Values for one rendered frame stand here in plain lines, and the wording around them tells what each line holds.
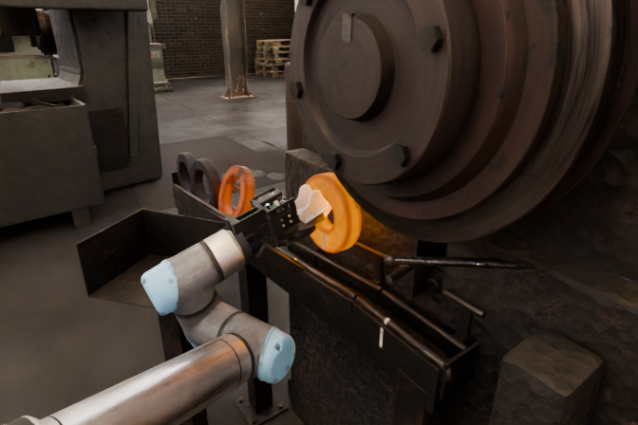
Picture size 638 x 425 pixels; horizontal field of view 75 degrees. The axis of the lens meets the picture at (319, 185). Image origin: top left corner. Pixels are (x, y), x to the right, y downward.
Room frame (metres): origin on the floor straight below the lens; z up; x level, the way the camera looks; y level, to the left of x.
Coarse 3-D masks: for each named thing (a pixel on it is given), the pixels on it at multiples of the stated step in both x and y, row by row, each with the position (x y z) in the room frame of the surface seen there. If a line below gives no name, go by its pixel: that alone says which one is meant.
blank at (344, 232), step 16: (320, 176) 0.74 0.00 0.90; (320, 192) 0.74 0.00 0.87; (336, 192) 0.70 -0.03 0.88; (336, 208) 0.70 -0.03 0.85; (352, 208) 0.68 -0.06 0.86; (336, 224) 0.69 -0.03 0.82; (352, 224) 0.67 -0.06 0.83; (320, 240) 0.73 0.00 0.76; (336, 240) 0.69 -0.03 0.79; (352, 240) 0.68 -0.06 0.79
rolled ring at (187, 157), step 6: (180, 156) 1.46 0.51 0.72; (186, 156) 1.44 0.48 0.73; (192, 156) 1.44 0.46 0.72; (180, 162) 1.48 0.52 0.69; (186, 162) 1.42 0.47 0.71; (192, 162) 1.41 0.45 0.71; (180, 168) 1.50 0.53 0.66; (186, 168) 1.52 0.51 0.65; (180, 174) 1.50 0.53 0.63; (186, 174) 1.52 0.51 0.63; (180, 180) 1.50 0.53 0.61; (186, 180) 1.51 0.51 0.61; (180, 186) 1.51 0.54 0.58; (186, 186) 1.49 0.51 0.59; (192, 186) 1.39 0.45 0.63; (192, 192) 1.39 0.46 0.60
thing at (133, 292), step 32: (128, 224) 0.93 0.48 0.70; (160, 224) 0.97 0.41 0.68; (192, 224) 0.93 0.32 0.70; (224, 224) 0.90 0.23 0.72; (96, 256) 0.83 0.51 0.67; (128, 256) 0.92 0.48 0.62; (160, 256) 0.96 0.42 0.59; (96, 288) 0.82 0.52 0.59; (128, 288) 0.81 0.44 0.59; (160, 320) 0.82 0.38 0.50; (192, 416) 0.80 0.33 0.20
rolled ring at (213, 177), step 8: (200, 160) 1.30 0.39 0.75; (208, 160) 1.31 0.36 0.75; (192, 168) 1.35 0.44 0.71; (200, 168) 1.30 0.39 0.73; (208, 168) 1.27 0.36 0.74; (192, 176) 1.36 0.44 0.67; (200, 176) 1.36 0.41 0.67; (208, 176) 1.25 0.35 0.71; (216, 176) 1.26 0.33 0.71; (192, 184) 1.37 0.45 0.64; (200, 184) 1.36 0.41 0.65; (216, 184) 1.24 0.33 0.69; (200, 192) 1.35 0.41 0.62; (216, 192) 1.24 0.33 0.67; (208, 200) 1.32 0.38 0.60; (216, 200) 1.24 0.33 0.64; (208, 208) 1.27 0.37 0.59; (216, 208) 1.25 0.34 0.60
